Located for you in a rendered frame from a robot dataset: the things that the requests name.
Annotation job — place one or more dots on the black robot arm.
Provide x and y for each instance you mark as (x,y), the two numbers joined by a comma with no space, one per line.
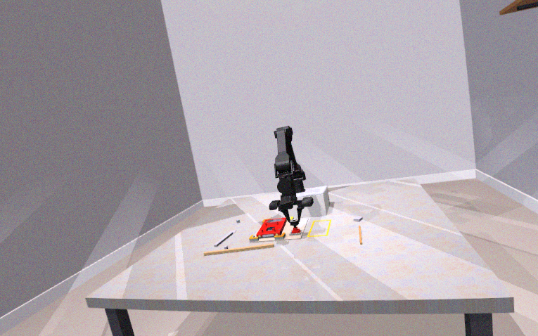
(287,168)

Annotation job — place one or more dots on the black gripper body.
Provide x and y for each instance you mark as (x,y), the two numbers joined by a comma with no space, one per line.
(305,202)

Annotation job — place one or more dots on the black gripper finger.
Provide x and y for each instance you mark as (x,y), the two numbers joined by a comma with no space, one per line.
(286,214)
(299,211)

